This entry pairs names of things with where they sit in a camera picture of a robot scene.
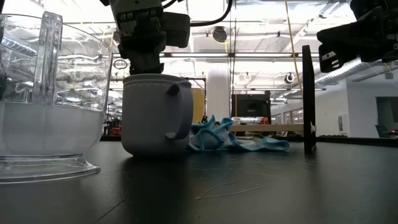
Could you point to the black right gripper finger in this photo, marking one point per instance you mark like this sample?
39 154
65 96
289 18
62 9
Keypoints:
339 35

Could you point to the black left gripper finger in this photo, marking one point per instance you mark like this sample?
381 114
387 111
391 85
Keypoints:
146 53

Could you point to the light blue microfibre cloth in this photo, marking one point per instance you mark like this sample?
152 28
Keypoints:
217 140

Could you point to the wooden cutting board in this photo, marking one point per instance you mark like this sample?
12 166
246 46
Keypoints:
309 93

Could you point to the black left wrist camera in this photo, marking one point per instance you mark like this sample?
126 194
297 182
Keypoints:
176 29

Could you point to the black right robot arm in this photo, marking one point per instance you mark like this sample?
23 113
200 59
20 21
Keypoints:
373 7

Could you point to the rack with red bins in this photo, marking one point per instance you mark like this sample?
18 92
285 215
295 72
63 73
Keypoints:
113 127

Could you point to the grey mug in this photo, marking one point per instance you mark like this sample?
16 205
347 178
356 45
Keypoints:
146 118

